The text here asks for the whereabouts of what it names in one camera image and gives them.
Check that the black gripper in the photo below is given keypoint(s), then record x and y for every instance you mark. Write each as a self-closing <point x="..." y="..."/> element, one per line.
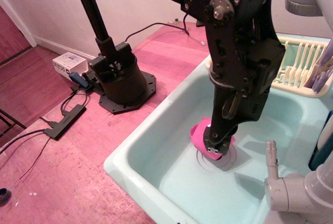
<point x="242" y="76"/>

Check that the pink plastic cup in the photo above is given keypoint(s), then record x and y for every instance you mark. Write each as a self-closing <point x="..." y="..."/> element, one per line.
<point x="196" y="134"/>

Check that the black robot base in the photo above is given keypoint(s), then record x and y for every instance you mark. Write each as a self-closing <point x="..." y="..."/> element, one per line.
<point x="124" y="86"/>

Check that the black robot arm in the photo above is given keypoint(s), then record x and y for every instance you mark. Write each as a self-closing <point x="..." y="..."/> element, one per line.
<point x="232" y="18"/>

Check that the turquoise toy sink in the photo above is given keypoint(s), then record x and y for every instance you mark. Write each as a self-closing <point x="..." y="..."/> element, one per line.
<point x="160" y="169"/>

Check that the grey toy faucet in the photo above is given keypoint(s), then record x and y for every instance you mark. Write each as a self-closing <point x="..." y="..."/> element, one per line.
<point x="296" y="198"/>

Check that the cream dish rack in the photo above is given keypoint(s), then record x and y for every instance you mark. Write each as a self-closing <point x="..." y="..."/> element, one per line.
<point x="298" y="66"/>

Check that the purple utensils in rack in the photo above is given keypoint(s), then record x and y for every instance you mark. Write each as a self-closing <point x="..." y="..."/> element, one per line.
<point x="321" y="76"/>

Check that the black usb hub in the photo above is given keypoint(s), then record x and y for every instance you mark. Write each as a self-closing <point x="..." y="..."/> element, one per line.
<point x="58" y="129"/>

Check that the blue clamp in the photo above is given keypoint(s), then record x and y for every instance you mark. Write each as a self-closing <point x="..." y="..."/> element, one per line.
<point x="78" y="79"/>

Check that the white cardboard box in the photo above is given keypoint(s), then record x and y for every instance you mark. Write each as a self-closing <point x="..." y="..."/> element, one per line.
<point x="68" y="62"/>

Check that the black tape roll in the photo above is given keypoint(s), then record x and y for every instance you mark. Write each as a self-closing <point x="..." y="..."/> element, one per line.
<point x="5" y="196"/>

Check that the black chair frame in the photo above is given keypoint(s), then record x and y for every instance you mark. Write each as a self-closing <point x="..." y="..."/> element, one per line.
<point x="10" y="122"/>

